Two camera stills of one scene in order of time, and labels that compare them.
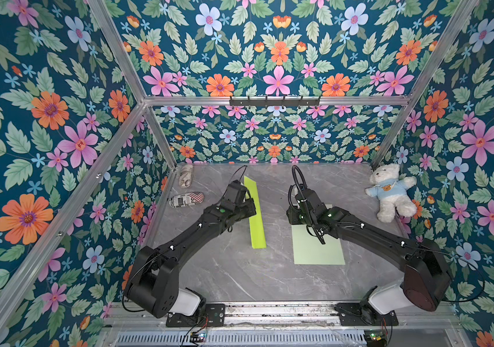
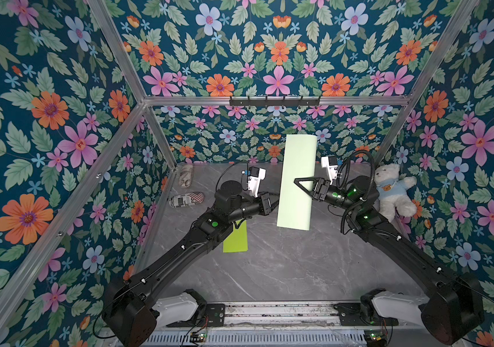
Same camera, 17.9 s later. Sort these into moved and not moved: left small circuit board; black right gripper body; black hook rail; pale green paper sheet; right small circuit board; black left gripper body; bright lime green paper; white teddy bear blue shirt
Moved: black left gripper body; pale green paper sheet; bright lime green paper; black right gripper body
Not moved: right small circuit board; black hook rail; white teddy bear blue shirt; left small circuit board
